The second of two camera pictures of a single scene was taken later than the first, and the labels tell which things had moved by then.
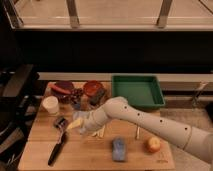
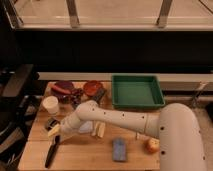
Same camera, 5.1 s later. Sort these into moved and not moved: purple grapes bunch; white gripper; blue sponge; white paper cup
Moved: white gripper
Not moved: purple grapes bunch; white paper cup; blue sponge
